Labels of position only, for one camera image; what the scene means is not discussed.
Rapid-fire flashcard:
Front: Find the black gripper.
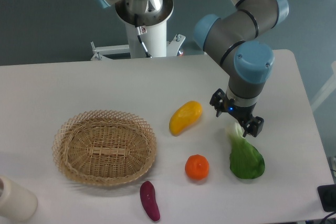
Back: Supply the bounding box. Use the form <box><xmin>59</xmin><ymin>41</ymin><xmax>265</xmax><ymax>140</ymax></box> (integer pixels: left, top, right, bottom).
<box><xmin>209</xmin><ymin>89</ymin><xmax>264</xmax><ymax>137</ymax></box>

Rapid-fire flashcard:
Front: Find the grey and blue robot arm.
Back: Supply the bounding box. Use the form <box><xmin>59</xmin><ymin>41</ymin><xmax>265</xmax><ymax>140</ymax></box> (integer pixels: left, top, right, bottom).
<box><xmin>96</xmin><ymin>0</ymin><xmax>289</xmax><ymax>136</ymax></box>

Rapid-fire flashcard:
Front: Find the yellow mango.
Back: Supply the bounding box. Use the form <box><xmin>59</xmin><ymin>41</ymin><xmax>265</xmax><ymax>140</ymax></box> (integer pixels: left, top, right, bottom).
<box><xmin>169</xmin><ymin>101</ymin><xmax>203</xmax><ymax>136</ymax></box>

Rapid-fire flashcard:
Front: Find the green bok choy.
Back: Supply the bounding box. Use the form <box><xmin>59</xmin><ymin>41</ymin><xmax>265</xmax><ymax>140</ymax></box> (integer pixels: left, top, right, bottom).
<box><xmin>226</xmin><ymin>123</ymin><xmax>265</xmax><ymax>179</ymax></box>

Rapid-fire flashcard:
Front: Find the orange tangerine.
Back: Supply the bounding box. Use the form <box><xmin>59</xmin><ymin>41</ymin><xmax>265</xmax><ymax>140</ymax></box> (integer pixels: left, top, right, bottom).
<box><xmin>185</xmin><ymin>154</ymin><xmax>209</xmax><ymax>180</ymax></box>

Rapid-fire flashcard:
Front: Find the purple sweet potato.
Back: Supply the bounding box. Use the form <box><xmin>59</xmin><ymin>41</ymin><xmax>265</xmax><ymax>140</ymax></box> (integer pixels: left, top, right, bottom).
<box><xmin>140</xmin><ymin>181</ymin><xmax>161</xmax><ymax>221</ymax></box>

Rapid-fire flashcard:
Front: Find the black device at table edge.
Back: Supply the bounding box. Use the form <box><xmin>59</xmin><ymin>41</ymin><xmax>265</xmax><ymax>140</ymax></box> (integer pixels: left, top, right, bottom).
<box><xmin>317</xmin><ymin>184</ymin><xmax>335</xmax><ymax>212</ymax></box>

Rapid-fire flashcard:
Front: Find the woven bamboo basket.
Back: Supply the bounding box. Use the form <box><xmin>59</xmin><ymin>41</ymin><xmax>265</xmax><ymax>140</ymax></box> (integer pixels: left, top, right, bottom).
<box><xmin>52</xmin><ymin>110</ymin><xmax>156</xmax><ymax>187</ymax></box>

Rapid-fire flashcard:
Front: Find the cream cylindrical bottle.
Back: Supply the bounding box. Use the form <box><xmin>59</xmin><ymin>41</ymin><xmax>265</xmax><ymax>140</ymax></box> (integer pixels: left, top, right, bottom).
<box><xmin>1</xmin><ymin>175</ymin><xmax>38</xmax><ymax>222</ymax></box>

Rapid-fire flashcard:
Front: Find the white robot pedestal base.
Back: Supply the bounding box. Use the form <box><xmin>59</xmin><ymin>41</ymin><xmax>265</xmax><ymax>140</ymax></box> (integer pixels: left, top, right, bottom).
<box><xmin>91</xmin><ymin>0</ymin><xmax>186</xmax><ymax>60</ymax></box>

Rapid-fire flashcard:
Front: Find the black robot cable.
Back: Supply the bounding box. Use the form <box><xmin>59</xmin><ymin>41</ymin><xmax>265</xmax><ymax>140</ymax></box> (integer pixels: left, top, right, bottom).
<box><xmin>133</xmin><ymin>13</ymin><xmax>153</xmax><ymax>59</ymax></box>

